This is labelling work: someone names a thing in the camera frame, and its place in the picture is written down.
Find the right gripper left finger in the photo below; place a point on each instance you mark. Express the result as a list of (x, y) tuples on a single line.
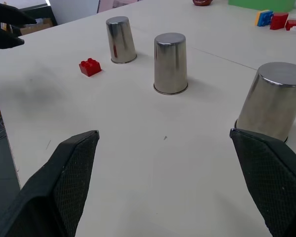
[(51, 192)]

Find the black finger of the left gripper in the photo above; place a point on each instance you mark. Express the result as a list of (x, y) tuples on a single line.
[(10, 16), (5, 40)]

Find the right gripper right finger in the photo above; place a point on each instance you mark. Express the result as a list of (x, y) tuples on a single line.
[(276, 180)]

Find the black cabinet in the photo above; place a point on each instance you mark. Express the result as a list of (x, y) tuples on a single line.
[(43, 12)]

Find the brown cardboard box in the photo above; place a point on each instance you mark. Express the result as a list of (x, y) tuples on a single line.
[(43, 24)]

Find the stainless steel cup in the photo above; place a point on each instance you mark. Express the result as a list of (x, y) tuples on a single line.
[(271, 103), (170, 64), (121, 39)]

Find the small red toy brick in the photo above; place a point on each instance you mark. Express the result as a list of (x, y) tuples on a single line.
[(90, 67)]

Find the red and white toy brick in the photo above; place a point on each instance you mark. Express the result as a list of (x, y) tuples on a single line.
[(292, 25)]

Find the large red toy brick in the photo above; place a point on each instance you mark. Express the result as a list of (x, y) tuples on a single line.
[(279, 21)]

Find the blue and yellow toy brick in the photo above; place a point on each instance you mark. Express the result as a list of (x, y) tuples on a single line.
[(264, 17)]

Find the green box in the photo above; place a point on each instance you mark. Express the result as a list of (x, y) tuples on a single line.
[(261, 5)]

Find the dark red round object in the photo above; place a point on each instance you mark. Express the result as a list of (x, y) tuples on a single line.
[(202, 2)]

